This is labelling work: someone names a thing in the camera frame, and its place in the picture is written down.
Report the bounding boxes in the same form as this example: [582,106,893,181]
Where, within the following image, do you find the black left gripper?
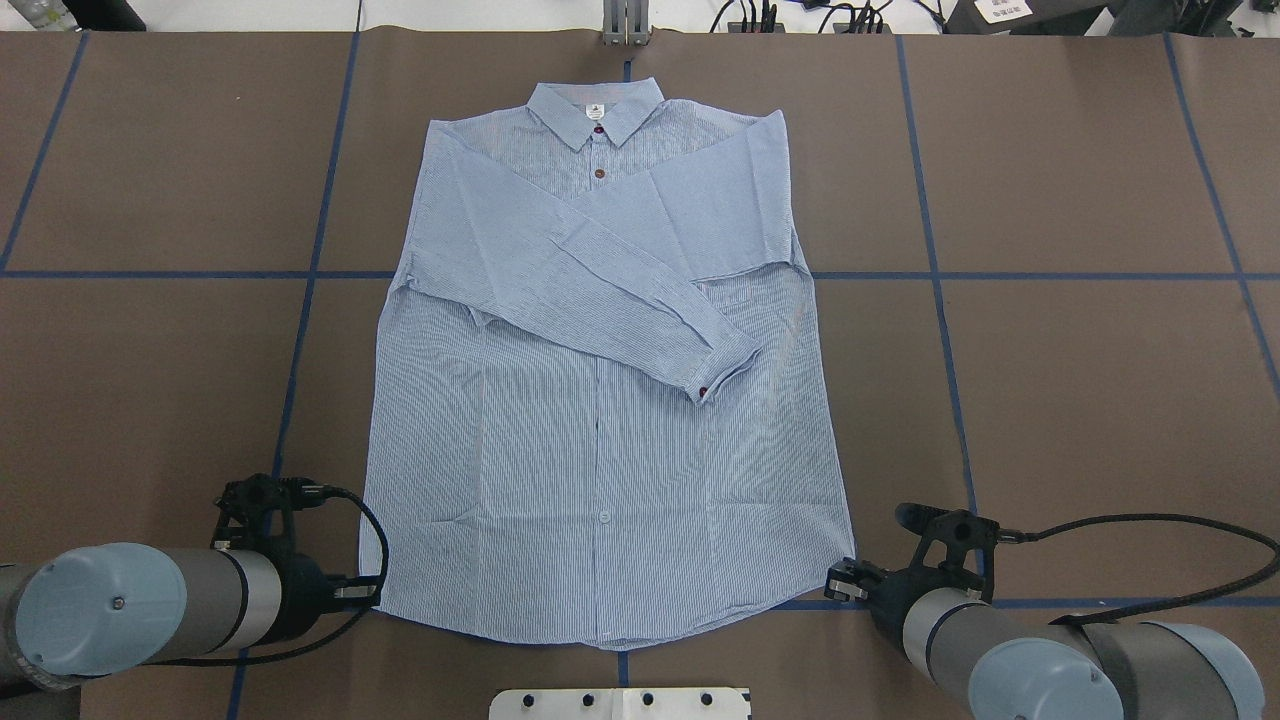
[270,556,383,641]

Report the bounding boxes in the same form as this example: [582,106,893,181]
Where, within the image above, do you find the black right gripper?
[824,560,961,632]

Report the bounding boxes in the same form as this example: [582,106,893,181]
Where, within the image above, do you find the light blue striped shirt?
[365,79,856,650]

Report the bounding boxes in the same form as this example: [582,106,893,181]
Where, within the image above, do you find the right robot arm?
[824,559,1267,719]

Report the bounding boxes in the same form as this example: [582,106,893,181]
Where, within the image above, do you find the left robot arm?
[3,542,385,694]

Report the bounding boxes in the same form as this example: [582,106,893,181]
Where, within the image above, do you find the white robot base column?
[488,687,754,719]

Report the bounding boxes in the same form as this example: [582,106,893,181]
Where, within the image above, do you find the black monitor stand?
[942,1,1242,37]

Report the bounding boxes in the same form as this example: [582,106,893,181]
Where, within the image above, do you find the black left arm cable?
[150,484,390,667]

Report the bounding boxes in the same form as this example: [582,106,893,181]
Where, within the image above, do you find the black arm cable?
[1000,512,1280,626]
[150,484,390,667]

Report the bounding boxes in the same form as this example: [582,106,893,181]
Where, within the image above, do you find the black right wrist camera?
[895,502,1001,602]

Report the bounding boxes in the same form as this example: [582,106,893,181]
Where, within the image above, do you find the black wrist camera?
[895,502,1001,602]
[210,473,326,557]

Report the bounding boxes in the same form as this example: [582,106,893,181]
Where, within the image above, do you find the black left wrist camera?
[210,473,326,557]

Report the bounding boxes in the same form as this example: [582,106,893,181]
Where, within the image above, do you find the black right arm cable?
[1000,512,1280,626]

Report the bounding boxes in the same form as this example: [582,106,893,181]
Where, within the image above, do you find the aluminium frame post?
[602,0,652,47]

